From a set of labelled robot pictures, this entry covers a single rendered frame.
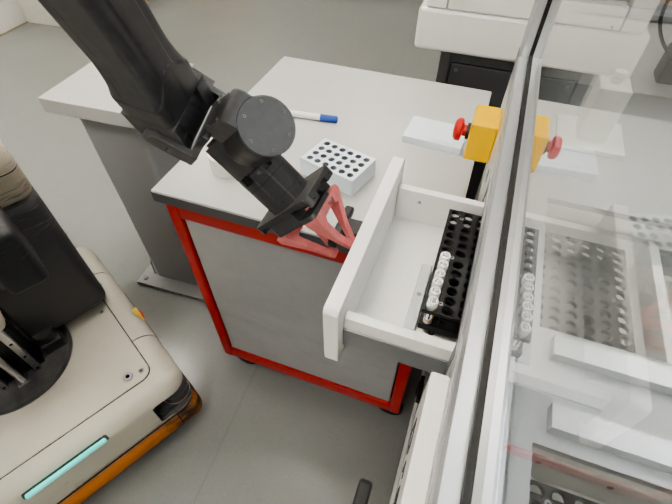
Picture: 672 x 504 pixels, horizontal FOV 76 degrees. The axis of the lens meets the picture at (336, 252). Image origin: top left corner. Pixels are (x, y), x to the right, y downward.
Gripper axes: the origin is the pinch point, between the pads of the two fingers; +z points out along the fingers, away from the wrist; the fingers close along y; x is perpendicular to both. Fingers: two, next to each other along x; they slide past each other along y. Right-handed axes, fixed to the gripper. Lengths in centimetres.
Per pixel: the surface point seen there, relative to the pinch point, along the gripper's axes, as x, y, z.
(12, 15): 204, -290, -179
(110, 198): 68, -159, -34
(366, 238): 0.0, 4.2, 0.4
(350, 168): 28.2, -13.1, 1.6
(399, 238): 10.0, -0.6, 8.7
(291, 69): 68, -37, -17
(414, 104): 62, -12, 8
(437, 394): -16.4, 12.5, 8.8
